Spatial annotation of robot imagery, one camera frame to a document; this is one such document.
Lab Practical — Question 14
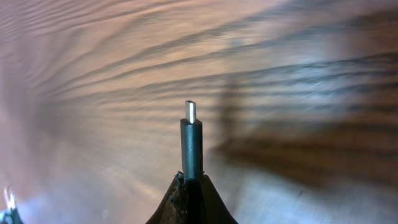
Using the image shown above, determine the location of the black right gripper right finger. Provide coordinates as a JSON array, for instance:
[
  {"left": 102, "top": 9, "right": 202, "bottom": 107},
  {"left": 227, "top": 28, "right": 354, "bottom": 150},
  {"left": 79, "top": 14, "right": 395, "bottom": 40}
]
[{"left": 201, "top": 175, "right": 238, "bottom": 224}]

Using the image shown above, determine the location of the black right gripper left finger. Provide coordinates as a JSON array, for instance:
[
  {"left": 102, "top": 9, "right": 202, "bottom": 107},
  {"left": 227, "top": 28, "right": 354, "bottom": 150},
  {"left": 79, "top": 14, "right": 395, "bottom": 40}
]
[{"left": 146, "top": 171, "right": 187, "bottom": 224}]

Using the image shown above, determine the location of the black USB charging cable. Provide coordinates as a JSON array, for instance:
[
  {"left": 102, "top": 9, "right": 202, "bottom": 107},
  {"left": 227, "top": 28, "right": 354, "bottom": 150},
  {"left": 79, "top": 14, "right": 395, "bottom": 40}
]
[{"left": 180, "top": 100, "right": 204, "bottom": 181}]

